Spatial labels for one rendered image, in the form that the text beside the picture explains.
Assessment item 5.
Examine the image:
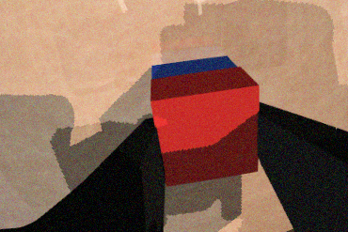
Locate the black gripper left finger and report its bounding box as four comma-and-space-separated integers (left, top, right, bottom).
0, 117, 166, 232

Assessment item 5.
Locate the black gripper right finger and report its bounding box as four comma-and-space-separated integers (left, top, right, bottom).
257, 102, 348, 232

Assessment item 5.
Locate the blue block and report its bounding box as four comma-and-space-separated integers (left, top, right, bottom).
151, 55, 238, 79

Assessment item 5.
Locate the red block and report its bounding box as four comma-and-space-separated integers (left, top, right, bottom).
151, 67, 260, 187

